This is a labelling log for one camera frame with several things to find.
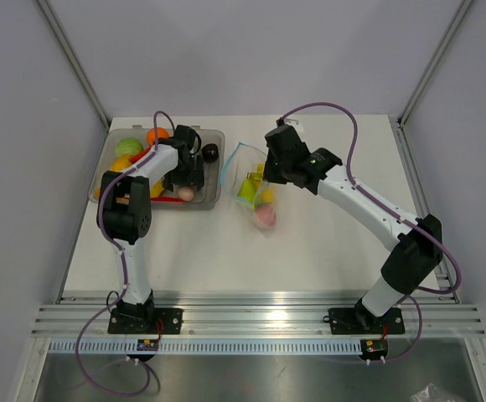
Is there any clear plastic food bin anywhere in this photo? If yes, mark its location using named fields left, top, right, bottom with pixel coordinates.
left=89, top=126, right=225, bottom=210

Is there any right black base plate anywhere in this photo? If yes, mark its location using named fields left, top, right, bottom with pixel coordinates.
left=323, top=307, right=406, bottom=335

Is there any white slotted cable duct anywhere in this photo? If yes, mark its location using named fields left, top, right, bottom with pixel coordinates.
left=49, top=338, right=362, bottom=356

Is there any dark avocado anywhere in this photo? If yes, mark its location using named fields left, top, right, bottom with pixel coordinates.
left=201, top=143, right=220, bottom=163

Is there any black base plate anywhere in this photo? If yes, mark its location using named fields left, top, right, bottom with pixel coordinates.
left=323, top=307, right=406, bottom=335
left=107, top=307, right=184, bottom=335

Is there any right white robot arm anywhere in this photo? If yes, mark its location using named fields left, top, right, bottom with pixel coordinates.
left=263, top=124, right=442, bottom=333

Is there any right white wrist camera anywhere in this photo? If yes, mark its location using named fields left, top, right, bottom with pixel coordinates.
left=284, top=118, right=304, bottom=133

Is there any yellow bell pepper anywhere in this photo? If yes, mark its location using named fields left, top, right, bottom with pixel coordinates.
left=150, top=180, right=164, bottom=198

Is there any left aluminium frame post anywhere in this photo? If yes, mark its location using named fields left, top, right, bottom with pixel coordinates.
left=34, top=0, right=111, bottom=131

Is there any aluminium mounting rail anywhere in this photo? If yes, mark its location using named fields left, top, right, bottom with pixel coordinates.
left=31, top=291, right=485, bottom=338

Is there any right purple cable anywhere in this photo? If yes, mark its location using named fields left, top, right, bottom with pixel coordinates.
left=276, top=101, right=462, bottom=364

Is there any crumpled plastic bag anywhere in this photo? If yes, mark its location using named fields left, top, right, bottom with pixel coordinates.
left=409, top=384, right=463, bottom=402

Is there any orange fruit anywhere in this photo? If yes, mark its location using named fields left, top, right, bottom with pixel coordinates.
left=146, top=127, right=170, bottom=146

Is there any green cabbage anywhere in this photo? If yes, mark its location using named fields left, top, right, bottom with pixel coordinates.
left=115, top=137, right=144, bottom=157

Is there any yellow lemon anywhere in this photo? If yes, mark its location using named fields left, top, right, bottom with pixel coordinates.
left=110, top=155, right=132, bottom=173

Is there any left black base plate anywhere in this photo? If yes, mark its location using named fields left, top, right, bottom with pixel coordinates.
left=107, top=307, right=184, bottom=335

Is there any clear zip top bag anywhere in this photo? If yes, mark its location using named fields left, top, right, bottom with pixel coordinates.
left=220, top=142, right=278, bottom=231

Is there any red chili pepper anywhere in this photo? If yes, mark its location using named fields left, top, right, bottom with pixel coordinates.
left=129, top=147, right=151, bottom=164

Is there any green apple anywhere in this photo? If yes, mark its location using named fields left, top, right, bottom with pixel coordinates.
left=237, top=178, right=256, bottom=204

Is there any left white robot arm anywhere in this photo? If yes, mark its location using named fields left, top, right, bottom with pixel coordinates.
left=96, top=125, right=204, bottom=333

